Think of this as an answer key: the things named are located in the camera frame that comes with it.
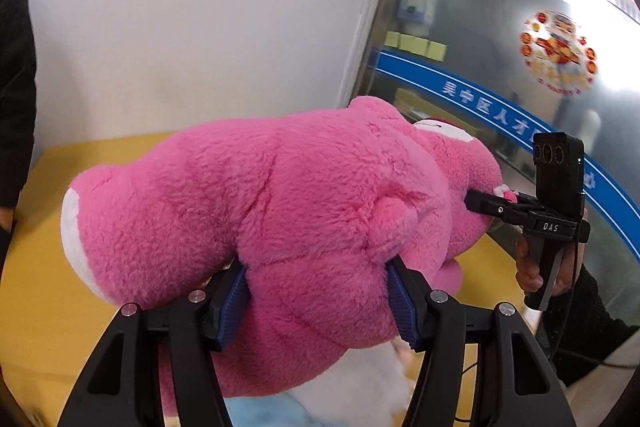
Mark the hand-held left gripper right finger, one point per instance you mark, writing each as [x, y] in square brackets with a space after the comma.
[401, 303]

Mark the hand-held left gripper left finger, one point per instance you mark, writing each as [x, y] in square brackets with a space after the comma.
[229, 309]

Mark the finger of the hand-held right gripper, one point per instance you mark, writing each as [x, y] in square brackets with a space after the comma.
[487, 206]

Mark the pink plush bear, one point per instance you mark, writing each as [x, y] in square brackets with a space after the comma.
[280, 207]

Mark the person's right forearm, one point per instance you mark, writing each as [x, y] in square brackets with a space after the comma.
[595, 322]

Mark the person's right hand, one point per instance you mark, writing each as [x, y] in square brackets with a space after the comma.
[529, 269]

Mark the white plush cloth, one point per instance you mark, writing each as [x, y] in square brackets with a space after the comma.
[360, 382]

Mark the light blue cloth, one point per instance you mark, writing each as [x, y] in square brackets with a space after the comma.
[270, 414]

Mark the round festive window sticker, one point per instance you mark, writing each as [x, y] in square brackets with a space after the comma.
[559, 52]

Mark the row of yellow sticky notes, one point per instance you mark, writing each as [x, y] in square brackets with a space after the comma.
[414, 43]

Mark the metal door frame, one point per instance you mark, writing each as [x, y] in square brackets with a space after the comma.
[380, 7]

